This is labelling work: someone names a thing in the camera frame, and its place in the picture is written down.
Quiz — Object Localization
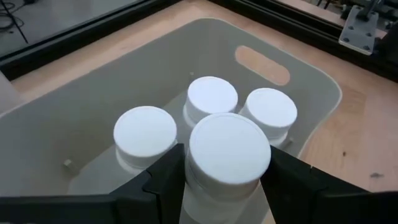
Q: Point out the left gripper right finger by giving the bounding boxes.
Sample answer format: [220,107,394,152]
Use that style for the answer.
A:
[260,145,398,224]

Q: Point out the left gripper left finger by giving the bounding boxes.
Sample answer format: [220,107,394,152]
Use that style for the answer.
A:
[0,142,187,224]

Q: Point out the white pill bottle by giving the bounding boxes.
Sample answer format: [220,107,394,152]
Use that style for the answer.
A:
[113,105,178,175]
[182,76,239,129]
[182,112,272,224]
[238,88,299,147]

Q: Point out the grey metal mounting plate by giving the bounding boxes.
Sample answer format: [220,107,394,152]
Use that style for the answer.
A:
[338,4,380,56]

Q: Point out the black aluminium table frame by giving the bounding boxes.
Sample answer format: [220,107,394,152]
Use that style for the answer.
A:
[0,0,398,83]

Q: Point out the black coiled floor cable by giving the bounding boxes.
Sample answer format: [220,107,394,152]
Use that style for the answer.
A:
[0,0,29,44]

